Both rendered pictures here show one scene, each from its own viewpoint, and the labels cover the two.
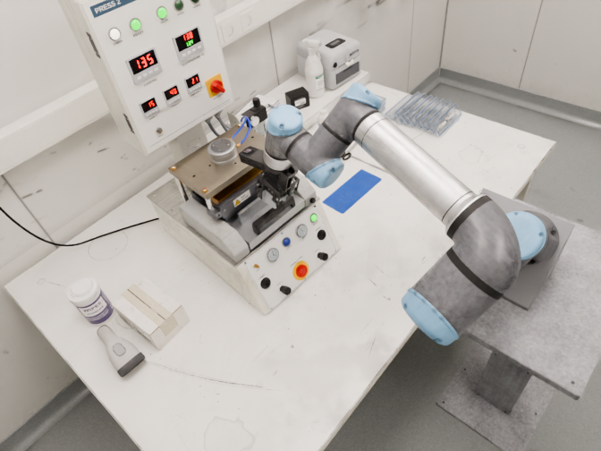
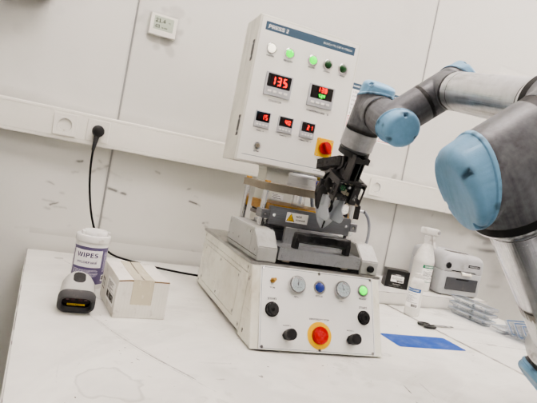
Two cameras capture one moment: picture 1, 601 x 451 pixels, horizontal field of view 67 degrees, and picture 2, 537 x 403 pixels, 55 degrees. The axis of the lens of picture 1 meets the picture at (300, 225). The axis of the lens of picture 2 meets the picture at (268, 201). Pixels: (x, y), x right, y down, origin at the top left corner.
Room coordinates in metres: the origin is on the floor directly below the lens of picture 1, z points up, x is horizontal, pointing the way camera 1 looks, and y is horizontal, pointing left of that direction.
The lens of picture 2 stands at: (-0.29, -0.18, 1.13)
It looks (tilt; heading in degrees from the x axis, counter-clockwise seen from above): 3 degrees down; 18
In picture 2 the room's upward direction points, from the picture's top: 11 degrees clockwise
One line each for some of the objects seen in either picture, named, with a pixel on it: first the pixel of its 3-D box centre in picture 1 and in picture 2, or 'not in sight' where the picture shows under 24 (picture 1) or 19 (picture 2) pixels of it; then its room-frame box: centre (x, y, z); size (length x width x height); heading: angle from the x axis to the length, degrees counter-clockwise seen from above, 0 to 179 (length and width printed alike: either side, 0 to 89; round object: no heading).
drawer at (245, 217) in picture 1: (244, 198); (297, 241); (1.03, 0.16, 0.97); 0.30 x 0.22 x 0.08; 39
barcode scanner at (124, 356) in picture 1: (114, 345); (75, 285); (0.70, 0.57, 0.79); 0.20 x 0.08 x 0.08; 42
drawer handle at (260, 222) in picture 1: (274, 214); (321, 244); (0.92, 0.07, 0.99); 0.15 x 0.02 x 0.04; 129
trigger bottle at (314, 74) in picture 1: (314, 67); (424, 258); (1.84, -0.16, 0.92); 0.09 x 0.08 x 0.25; 55
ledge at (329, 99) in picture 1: (287, 110); (379, 288); (1.77, -0.02, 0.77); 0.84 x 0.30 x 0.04; 132
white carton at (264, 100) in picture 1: (255, 118); not in sight; (1.66, 0.12, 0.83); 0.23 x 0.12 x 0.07; 144
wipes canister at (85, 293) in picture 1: (91, 301); (89, 257); (0.84, 0.65, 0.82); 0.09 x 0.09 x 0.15
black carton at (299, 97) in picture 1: (297, 98); (395, 277); (1.76, -0.07, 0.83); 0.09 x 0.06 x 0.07; 108
